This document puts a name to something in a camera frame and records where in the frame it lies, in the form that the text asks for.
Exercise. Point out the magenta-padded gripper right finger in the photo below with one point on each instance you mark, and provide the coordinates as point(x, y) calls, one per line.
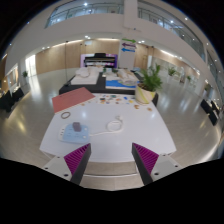
point(148, 160)

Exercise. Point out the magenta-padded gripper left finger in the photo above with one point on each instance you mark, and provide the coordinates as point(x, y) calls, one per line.
point(75, 160)

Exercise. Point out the small grey charger block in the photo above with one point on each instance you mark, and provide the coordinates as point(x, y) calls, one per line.
point(76, 126)

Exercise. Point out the light blue power strip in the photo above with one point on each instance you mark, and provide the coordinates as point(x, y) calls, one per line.
point(68, 136)

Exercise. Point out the small brown round piece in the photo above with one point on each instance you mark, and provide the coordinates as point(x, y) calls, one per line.
point(136, 106)
point(149, 109)

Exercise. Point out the pink rectangular mat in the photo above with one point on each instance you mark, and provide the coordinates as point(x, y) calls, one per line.
point(71, 98)

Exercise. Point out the potted plant in striped pot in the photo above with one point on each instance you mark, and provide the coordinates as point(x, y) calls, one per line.
point(144, 94)

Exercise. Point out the sheet of colourful stickers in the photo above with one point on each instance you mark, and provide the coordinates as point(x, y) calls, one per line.
point(115, 98)

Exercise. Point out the black display platform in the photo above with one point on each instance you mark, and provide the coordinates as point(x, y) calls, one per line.
point(93, 87)

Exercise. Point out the group of black chairs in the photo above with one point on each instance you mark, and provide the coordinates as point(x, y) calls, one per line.
point(10, 98)
point(209, 110)

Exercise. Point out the blue map board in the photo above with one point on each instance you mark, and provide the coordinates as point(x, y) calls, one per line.
point(118, 85)

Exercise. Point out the white architectural model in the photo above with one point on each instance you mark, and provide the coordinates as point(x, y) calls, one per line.
point(85, 77)

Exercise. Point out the small distant potted plant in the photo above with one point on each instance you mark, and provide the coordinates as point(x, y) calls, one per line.
point(25, 74)

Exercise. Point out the black piano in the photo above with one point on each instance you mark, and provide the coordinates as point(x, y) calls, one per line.
point(99, 60)

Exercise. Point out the white sign with arrows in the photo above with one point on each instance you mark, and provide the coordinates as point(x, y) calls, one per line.
point(127, 55)

